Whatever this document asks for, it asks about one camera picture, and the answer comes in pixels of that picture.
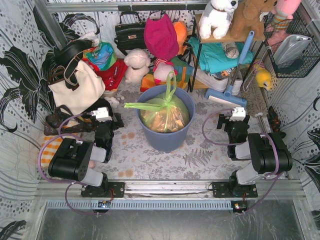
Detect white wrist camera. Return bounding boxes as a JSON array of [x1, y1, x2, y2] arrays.
[[229, 106, 247, 122], [90, 107, 112, 122]]

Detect black wire basket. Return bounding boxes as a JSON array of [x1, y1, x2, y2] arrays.
[[264, 12, 320, 78]]

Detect teal folded cloth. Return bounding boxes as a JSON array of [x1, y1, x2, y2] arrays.
[[188, 36, 254, 74]]

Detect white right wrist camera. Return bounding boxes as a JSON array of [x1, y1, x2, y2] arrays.
[[229, 106, 247, 122]]

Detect metal handled broom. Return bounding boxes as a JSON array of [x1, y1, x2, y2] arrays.
[[242, 81, 272, 133]]

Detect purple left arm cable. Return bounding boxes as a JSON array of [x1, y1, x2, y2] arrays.
[[37, 111, 113, 217]]

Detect cream canvas tote bag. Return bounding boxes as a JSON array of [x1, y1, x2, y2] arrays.
[[49, 60, 106, 115]]

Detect pink round object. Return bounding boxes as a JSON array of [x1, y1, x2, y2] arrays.
[[88, 160, 96, 169]]

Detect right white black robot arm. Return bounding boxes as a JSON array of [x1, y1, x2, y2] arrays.
[[212, 114, 293, 198]]

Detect red cloth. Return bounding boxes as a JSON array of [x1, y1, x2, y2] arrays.
[[96, 59, 128, 91]]

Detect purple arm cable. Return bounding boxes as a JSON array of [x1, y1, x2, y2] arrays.
[[37, 111, 113, 217], [201, 109, 285, 216]]

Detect magenta fabric bag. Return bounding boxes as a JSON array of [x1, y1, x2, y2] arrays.
[[144, 13, 179, 60]]

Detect grey baseball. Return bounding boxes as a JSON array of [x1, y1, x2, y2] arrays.
[[221, 42, 239, 59]]

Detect green plastic trash bag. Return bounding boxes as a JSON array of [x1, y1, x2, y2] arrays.
[[124, 71, 190, 133]]

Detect orange plush toy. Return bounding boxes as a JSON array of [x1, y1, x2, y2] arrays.
[[173, 21, 187, 55]]

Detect white plush dog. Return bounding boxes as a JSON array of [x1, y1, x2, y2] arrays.
[[199, 0, 238, 40]]

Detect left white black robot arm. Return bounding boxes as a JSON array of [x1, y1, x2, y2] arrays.
[[44, 98, 125, 199]]

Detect colorful printed bag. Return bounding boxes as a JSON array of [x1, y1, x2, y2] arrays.
[[82, 42, 117, 72]]

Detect black metal shelf rack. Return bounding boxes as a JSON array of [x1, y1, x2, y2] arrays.
[[188, 14, 251, 93]]

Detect black leather handbag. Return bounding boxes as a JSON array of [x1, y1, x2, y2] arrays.
[[114, 11, 147, 56]]

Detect brown teddy bear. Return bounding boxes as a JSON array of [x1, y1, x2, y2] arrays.
[[230, 0, 277, 39]]

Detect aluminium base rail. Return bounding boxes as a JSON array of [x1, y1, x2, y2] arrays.
[[35, 179, 306, 211]]

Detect white sneakers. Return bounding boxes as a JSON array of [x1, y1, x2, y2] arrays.
[[195, 70, 243, 96]]

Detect blue trash bin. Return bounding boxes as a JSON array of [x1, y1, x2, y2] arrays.
[[135, 87, 196, 153]]

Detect orange white checkered cloth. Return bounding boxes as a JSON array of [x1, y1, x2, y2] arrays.
[[37, 136, 83, 177]]

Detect silver pouch in basket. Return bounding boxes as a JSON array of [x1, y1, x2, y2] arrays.
[[273, 34, 312, 65]]

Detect pink plush toy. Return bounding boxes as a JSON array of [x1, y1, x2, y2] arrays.
[[271, 0, 301, 25]]

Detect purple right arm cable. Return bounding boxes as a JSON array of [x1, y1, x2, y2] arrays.
[[201, 109, 285, 216]]

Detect pink white plush pig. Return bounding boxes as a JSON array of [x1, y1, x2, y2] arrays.
[[153, 58, 178, 85]]

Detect yellow plush duck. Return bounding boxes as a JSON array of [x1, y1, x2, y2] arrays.
[[255, 66, 272, 91]]

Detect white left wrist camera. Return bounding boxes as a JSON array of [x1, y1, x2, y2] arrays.
[[90, 107, 112, 122]]

